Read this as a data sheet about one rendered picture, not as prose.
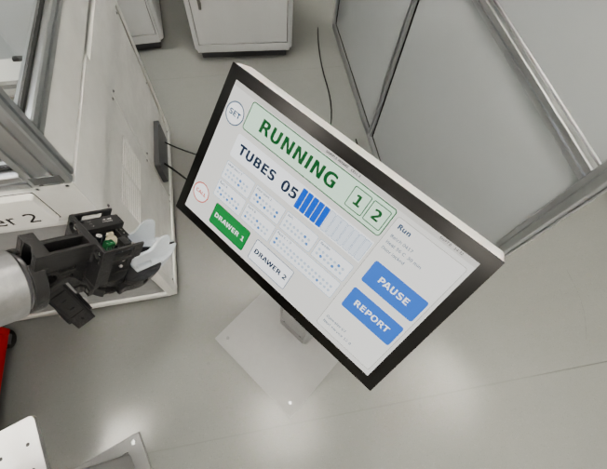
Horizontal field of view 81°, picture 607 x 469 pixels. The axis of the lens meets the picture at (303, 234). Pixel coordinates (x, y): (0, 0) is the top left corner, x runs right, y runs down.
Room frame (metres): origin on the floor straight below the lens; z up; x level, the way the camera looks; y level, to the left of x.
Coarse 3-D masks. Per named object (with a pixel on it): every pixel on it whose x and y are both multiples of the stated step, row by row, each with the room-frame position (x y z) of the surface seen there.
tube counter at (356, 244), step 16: (288, 176) 0.34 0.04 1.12; (288, 192) 0.32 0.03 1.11; (304, 192) 0.31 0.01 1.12; (304, 208) 0.29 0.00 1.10; (320, 208) 0.29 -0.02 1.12; (320, 224) 0.27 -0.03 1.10; (336, 224) 0.26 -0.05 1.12; (336, 240) 0.24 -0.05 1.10; (352, 240) 0.24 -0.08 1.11; (368, 240) 0.24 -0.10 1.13; (352, 256) 0.22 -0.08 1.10
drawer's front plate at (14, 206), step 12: (0, 204) 0.31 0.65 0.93; (12, 204) 0.32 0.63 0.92; (24, 204) 0.32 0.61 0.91; (36, 204) 0.33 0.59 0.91; (0, 216) 0.30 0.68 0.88; (12, 216) 0.31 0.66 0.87; (24, 216) 0.31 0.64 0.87; (36, 216) 0.32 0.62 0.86; (48, 216) 0.33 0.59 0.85; (0, 228) 0.29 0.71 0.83; (12, 228) 0.30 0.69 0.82
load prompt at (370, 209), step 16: (256, 112) 0.43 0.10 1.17; (256, 128) 0.41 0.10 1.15; (272, 128) 0.40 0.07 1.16; (288, 128) 0.39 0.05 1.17; (272, 144) 0.38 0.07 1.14; (288, 144) 0.38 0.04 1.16; (304, 144) 0.37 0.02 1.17; (288, 160) 0.36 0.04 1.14; (304, 160) 0.35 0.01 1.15; (320, 160) 0.35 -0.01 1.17; (304, 176) 0.33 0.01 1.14; (320, 176) 0.33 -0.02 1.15; (336, 176) 0.32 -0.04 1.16; (352, 176) 0.32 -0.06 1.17; (336, 192) 0.30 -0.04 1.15; (352, 192) 0.30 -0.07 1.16; (368, 192) 0.30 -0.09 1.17; (352, 208) 0.28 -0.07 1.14; (368, 208) 0.28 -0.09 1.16; (384, 208) 0.27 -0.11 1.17; (368, 224) 0.26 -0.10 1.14; (384, 224) 0.25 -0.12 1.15
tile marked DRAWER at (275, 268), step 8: (256, 240) 0.26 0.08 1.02; (256, 248) 0.25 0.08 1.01; (264, 248) 0.25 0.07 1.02; (248, 256) 0.24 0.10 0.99; (256, 256) 0.24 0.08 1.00; (264, 256) 0.24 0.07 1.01; (272, 256) 0.24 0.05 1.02; (256, 264) 0.23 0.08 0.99; (264, 264) 0.22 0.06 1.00; (272, 264) 0.22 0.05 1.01; (280, 264) 0.22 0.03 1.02; (264, 272) 0.21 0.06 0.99; (272, 272) 0.21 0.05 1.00; (280, 272) 0.21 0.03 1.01; (288, 272) 0.21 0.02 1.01; (272, 280) 0.20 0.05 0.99; (280, 280) 0.20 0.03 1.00; (288, 280) 0.20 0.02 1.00
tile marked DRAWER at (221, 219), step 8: (216, 208) 0.32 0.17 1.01; (224, 208) 0.32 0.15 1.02; (216, 216) 0.31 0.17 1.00; (224, 216) 0.31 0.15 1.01; (232, 216) 0.30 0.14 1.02; (216, 224) 0.30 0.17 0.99; (224, 224) 0.29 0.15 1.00; (232, 224) 0.29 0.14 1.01; (240, 224) 0.29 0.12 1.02; (224, 232) 0.28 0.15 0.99; (232, 232) 0.28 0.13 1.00; (240, 232) 0.28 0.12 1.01; (248, 232) 0.28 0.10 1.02; (232, 240) 0.27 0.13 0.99; (240, 240) 0.27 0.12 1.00; (240, 248) 0.25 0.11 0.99
